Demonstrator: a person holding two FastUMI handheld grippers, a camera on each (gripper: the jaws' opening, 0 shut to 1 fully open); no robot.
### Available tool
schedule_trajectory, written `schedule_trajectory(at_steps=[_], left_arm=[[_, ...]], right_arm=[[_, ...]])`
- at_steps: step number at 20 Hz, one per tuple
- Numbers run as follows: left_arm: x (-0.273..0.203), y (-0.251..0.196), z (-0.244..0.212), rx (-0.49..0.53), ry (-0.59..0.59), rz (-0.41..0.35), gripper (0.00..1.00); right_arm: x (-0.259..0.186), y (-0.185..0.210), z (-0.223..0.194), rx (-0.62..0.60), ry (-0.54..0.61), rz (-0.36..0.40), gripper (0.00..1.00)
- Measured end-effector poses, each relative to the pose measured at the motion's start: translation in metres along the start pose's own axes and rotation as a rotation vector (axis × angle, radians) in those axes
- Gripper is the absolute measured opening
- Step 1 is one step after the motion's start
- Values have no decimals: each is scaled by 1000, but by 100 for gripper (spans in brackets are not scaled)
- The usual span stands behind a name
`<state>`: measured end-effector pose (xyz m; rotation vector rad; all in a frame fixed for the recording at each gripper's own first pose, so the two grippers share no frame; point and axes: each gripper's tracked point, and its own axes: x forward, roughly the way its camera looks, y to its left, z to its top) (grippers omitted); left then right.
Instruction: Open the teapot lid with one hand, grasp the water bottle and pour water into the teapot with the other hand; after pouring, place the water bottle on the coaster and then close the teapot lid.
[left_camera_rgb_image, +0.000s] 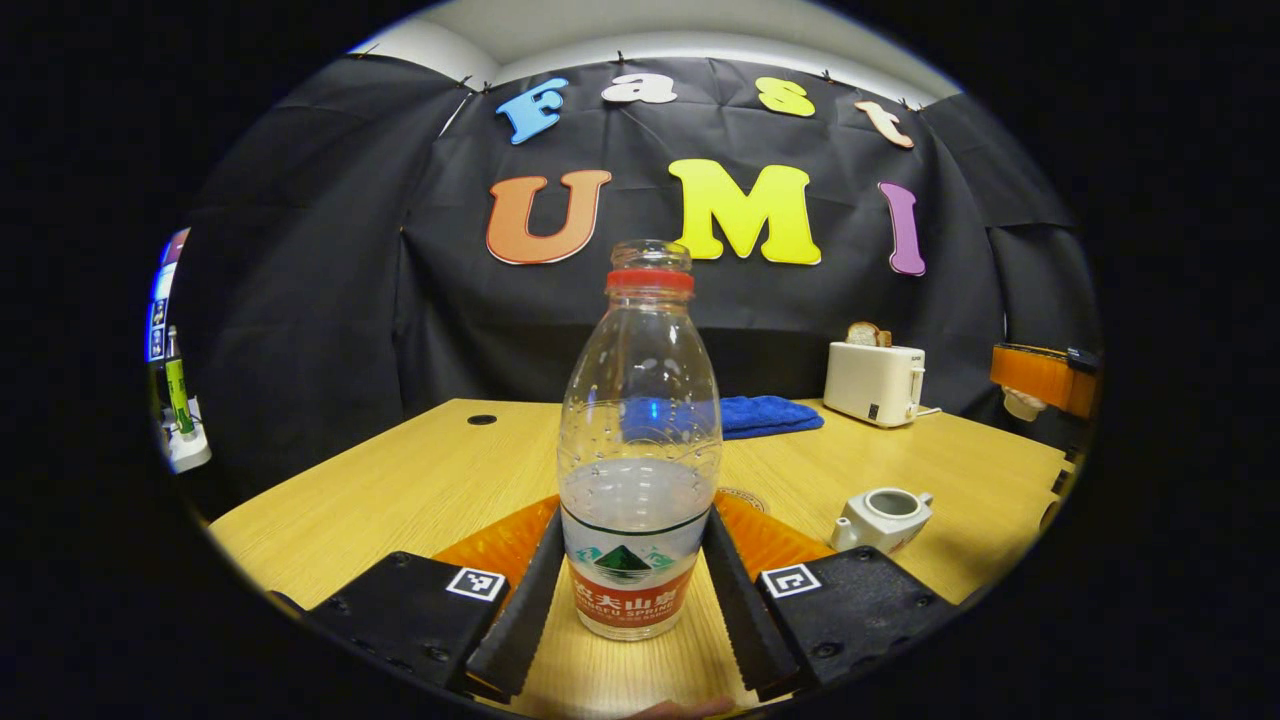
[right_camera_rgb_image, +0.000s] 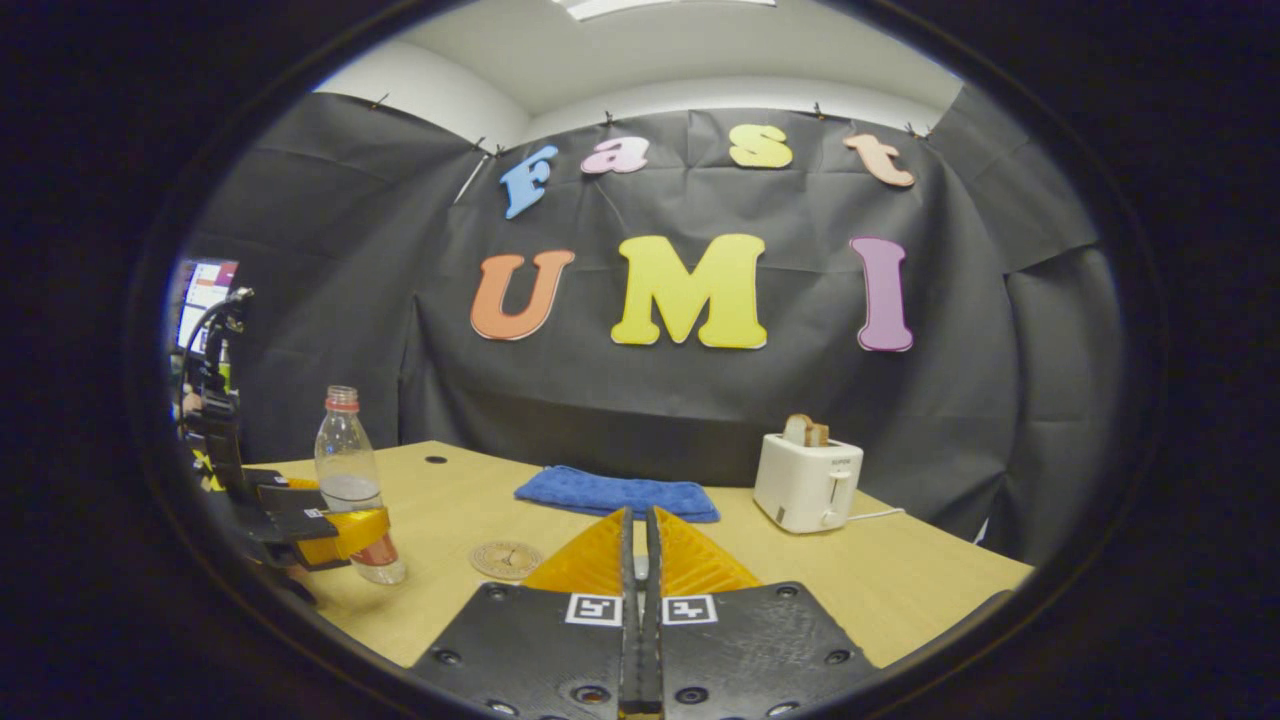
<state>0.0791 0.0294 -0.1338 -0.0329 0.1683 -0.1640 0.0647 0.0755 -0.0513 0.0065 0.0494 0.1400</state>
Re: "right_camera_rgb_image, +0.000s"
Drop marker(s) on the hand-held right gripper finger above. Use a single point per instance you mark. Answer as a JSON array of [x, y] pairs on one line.
[[652, 670], [629, 670]]

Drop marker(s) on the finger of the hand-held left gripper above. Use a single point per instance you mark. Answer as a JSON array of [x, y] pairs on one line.
[[270, 478], [300, 515]]

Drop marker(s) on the clear plastic water bottle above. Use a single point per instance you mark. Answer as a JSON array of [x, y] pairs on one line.
[[347, 470]]

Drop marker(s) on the round wooden coaster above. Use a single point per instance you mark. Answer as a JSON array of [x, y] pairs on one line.
[[505, 560]]

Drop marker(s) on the green labelled bottle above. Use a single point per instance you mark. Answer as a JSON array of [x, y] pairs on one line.
[[225, 365]]

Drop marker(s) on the computer monitor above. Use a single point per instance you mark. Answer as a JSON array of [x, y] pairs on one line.
[[205, 290]]

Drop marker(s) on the blue folded towel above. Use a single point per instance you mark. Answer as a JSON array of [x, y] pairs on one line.
[[610, 492]]

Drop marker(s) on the white toaster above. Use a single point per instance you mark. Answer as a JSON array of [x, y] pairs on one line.
[[800, 485]]

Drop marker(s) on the bread slice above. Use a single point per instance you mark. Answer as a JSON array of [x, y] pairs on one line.
[[797, 430]]

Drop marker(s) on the ceiling light panel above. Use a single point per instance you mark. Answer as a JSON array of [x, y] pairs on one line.
[[660, 6]]

